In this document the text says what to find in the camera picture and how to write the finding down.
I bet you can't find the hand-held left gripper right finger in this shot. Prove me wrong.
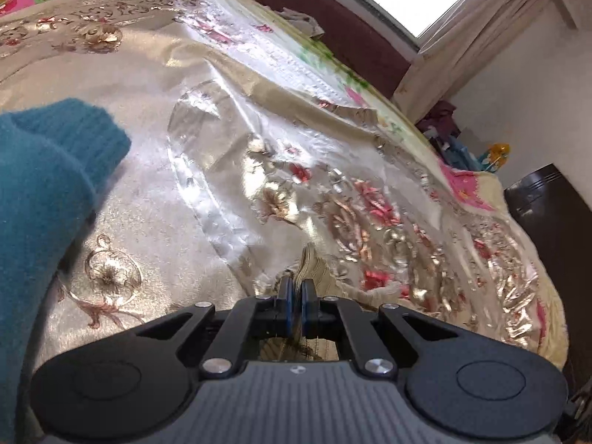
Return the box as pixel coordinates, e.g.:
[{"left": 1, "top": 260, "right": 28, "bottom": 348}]
[{"left": 300, "top": 277, "right": 457, "bottom": 376}]

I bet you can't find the maroon headboard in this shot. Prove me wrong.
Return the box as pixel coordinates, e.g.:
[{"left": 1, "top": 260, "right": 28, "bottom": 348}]
[{"left": 210, "top": 0, "right": 419, "bottom": 99}]

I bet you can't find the gold floral satin bedspread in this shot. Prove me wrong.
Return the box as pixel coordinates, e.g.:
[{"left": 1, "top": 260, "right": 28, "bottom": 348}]
[{"left": 0, "top": 0, "right": 571, "bottom": 373}]

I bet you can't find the beige curtain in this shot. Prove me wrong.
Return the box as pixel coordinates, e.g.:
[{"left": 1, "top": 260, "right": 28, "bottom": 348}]
[{"left": 393, "top": 0, "right": 558, "bottom": 118}]

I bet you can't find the dark leather chair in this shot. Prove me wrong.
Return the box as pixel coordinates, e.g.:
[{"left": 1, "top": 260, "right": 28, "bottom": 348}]
[{"left": 503, "top": 163, "right": 592, "bottom": 382}]

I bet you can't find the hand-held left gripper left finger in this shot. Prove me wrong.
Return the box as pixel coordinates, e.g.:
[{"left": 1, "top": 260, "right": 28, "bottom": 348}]
[{"left": 135, "top": 275, "right": 295, "bottom": 379}]

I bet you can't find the pile of clothes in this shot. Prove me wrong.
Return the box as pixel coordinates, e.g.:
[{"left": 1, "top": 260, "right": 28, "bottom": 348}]
[{"left": 415, "top": 98, "right": 487, "bottom": 173}]

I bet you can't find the teal knit sweater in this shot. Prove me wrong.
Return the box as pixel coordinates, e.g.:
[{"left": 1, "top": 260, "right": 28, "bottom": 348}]
[{"left": 0, "top": 97, "right": 132, "bottom": 444}]

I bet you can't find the yellow toy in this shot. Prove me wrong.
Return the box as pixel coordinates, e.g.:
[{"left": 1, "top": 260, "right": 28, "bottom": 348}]
[{"left": 480, "top": 141, "right": 512, "bottom": 173}]

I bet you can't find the pale crumpled garment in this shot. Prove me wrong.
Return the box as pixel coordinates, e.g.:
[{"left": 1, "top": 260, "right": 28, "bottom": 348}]
[{"left": 276, "top": 6, "right": 328, "bottom": 41}]

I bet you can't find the beige striped knit sweater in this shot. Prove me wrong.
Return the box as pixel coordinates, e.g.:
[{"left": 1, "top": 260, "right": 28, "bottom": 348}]
[{"left": 256, "top": 243, "right": 408, "bottom": 362}]

